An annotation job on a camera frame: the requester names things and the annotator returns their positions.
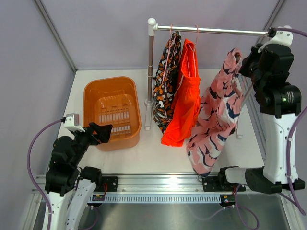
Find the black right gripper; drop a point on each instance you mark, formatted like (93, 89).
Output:
(244, 70)

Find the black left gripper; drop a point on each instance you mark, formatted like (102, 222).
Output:
(102, 132)

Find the pink navy patterned shorts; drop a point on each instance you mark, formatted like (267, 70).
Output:
(219, 113)

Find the pink wire hanger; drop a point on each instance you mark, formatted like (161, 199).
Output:
(242, 80)

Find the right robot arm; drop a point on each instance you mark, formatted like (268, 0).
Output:
(280, 105)

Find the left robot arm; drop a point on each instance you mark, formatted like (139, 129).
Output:
(67, 188)

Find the black orange patterned shorts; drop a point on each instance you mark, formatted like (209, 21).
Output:
(163, 93)

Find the pink hanger under patterned shorts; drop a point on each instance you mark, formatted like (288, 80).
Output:
(170, 42)

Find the orange plastic basket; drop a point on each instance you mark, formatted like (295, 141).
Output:
(114, 101)

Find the silver clothes rack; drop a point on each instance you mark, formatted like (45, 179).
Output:
(153, 26)

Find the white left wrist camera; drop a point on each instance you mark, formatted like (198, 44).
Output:
(72, 123)

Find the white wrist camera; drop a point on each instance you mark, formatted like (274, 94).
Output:
(278, 35)
(72, 123)

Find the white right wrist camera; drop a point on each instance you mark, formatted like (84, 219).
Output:
(278, 35)

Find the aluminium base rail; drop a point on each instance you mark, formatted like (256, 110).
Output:
(180, 188)

